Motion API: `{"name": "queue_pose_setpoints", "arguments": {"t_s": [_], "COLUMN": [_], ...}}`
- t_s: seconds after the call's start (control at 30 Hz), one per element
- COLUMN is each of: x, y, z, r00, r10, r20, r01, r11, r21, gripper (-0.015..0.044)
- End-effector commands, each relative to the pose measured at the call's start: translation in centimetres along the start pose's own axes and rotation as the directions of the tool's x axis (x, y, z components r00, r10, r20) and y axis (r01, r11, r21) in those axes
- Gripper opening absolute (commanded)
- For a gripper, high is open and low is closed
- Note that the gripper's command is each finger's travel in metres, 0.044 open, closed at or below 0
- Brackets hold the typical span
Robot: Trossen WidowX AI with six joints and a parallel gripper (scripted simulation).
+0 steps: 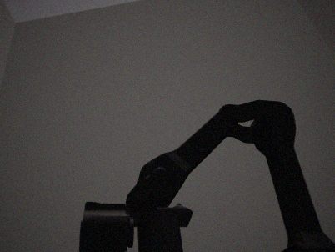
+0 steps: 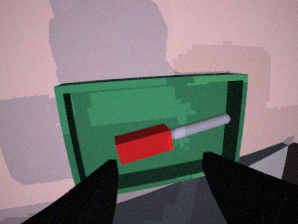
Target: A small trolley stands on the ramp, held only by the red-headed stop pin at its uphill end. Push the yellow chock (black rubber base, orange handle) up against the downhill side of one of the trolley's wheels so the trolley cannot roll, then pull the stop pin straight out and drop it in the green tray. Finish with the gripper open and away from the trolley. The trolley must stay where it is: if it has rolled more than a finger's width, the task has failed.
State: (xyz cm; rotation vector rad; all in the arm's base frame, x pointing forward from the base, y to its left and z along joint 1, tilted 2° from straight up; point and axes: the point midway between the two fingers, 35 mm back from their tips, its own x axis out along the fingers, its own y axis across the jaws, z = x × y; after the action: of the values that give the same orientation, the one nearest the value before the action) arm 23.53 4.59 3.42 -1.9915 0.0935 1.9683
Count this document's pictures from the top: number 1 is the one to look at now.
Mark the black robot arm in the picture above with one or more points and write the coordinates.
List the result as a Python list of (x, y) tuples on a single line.
[(110, 227)]

